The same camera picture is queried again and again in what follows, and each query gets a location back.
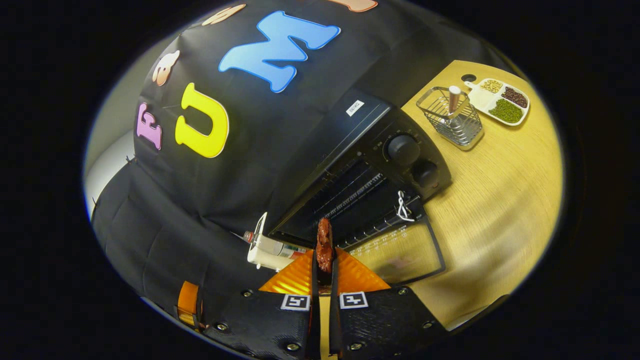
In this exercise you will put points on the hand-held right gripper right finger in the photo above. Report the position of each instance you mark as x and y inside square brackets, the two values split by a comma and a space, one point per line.
[380, 325]

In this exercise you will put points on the black table grommet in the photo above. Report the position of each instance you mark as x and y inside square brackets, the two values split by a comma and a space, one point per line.
[468, 78]

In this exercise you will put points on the black electric oven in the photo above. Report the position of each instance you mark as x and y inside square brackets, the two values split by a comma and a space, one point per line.
[380, 125]

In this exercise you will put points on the clear bottle with red label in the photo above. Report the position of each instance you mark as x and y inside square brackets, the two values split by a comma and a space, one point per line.
[287, 248]

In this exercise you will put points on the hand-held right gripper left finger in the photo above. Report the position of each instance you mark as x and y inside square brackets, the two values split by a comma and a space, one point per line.
[270, 325]

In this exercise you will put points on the white divided dish of beans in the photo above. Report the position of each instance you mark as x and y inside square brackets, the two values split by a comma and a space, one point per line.
[505, 107]

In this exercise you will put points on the white toaster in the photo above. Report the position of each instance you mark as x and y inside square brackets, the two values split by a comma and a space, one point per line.
[260, 257]

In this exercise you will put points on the small cylinder shaker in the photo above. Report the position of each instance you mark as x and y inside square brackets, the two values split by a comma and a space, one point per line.
[454, 100]

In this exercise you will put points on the red grilled sausage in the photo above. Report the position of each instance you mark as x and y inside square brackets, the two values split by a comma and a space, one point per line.
[325, 245]

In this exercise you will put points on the black backdrop cloth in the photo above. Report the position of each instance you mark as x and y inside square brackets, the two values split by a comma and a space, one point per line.
[250, 150]

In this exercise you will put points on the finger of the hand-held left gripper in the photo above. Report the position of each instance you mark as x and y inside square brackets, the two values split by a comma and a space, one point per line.
[189, 300]

